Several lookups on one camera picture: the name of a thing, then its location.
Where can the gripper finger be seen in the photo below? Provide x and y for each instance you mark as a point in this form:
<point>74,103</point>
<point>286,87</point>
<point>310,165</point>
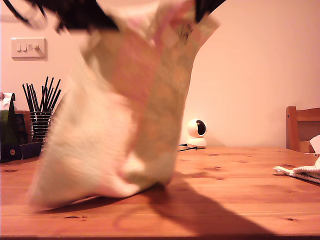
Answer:
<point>87,15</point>
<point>203,7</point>

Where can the white pink-striped tea towel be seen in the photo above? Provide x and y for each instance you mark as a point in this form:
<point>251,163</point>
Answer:
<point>100,137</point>

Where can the cream terry tea towel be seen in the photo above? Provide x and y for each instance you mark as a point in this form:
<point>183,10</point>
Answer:
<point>305,172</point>

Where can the black drinking straw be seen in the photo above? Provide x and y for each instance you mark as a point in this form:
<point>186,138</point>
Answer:
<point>56,99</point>
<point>35,97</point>
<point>27,97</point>
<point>48,94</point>
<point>54,94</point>
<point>31,97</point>
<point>43,94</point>

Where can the green white paper bag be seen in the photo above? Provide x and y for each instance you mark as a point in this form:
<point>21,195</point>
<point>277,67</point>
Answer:
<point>10,128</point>

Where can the wooden chair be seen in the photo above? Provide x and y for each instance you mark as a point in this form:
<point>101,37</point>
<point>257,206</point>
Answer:
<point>291,129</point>

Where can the dark box with round logo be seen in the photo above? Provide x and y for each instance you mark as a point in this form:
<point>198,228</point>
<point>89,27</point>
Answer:
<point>22,151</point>

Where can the white light switch plate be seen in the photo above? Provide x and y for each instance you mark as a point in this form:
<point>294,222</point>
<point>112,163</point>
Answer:
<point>28,48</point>

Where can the white round security camera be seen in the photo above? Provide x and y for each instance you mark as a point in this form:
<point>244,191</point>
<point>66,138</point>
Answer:
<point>193,129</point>

